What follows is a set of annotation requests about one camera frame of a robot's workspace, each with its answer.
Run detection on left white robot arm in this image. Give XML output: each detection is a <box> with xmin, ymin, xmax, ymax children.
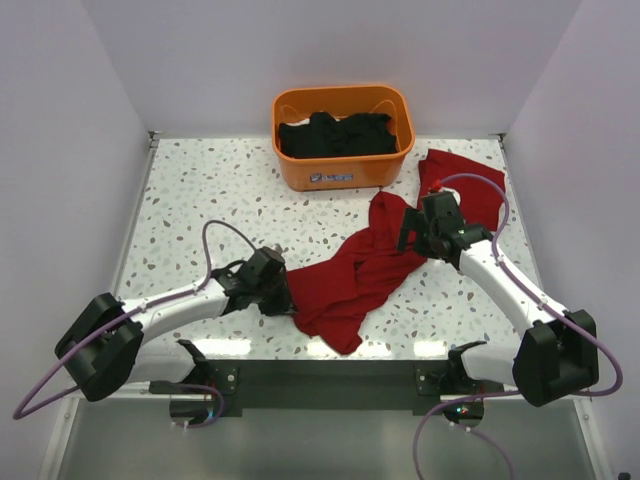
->
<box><xmin>54</xmin><ymin>247</ymin><xmax>294</xmax><ymax>402</ymax></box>

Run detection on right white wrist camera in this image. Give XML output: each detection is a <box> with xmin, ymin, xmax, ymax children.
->
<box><xmin>428</xmin><ymin>180</ymin><xmax>461</xmax><ymax>204</ymax></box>

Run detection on black clothes in basket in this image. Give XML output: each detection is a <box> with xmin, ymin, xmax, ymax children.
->
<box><xmin>278</xmin><ymin>112</ymin><xmax>397</xmax><ymax>159</ymax></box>

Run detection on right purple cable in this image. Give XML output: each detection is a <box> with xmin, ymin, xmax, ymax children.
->
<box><xmin>412</xmin><ymin>172</ymin><xmax>624</xmax><ymax>480</ymax></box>

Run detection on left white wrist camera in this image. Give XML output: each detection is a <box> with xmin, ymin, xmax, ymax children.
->
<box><xmin>269</xmin><ymin>244</ymin><xmax>284</xmax><ymax>255</ymax></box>

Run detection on aluminium rail frame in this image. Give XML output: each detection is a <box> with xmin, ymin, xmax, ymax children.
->
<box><xmin>37</xmin><ymin>130</ymin><xmax>616</xmax><ymax>480</ymax></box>

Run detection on red t shirt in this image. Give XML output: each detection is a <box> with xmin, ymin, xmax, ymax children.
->
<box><xmin>418</xmin><ymin>149</ymin><xmax>506</xmax><ymax>231</ymax></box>
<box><xmin>287</xmin><ymin>191</ymin><xmax>426</xmax><ymax>355</ymax></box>

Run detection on orange plastic basket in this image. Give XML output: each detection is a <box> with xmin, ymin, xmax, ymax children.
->
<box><xmin>272</xmin><ymin>85</ymin><xmax>415</xmax><ymax>191</ymax></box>

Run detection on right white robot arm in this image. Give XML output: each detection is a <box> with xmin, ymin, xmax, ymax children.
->
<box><xmin>397</xmin><ymin>192</ymin><xmax>599</xmax><ymax>407</ymax></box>

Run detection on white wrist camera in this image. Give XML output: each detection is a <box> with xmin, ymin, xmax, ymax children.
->
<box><xmin>269</xmin><ymin>244</ymin><xmax>284</xmax><ymax>255</ymax></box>
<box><xmin>428</xmin><ymin>180</ymin><xmax>461</xmax><ymax>204</ymax></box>

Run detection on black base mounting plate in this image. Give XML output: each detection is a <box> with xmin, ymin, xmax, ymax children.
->
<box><xmin>149</xmin><ymin>359</ymin><xmax>504</xmax><ymax>418</ymax></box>

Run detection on folded red t shirt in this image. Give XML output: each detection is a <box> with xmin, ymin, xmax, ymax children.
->
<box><xmin>418</xmin><ymin>149</ymin><xmax>506</xmax><ymax>231</ymax></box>

